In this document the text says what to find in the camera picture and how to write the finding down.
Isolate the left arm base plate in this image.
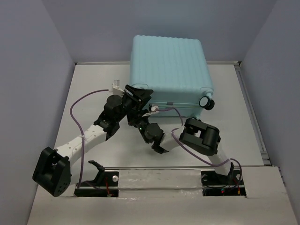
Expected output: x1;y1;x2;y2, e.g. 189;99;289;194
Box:
74;160;119;197

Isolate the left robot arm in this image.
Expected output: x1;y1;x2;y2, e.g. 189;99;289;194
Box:
32;85;153;197

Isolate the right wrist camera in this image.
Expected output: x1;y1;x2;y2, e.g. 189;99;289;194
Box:
142;105;159;117

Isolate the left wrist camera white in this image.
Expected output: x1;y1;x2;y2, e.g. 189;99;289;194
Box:
109;80;124;96

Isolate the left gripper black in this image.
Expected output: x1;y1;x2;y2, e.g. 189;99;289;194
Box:
116;85;155;123

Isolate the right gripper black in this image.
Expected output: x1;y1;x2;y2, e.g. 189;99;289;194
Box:
127;109;150;144

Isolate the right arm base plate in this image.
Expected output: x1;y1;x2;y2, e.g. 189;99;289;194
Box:
201;170;247;197

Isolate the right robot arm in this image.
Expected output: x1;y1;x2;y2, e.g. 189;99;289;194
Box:
127;106;233;184

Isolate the light blue hard-shell suitcase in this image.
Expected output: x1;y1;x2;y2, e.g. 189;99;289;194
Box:
129;35;215;118

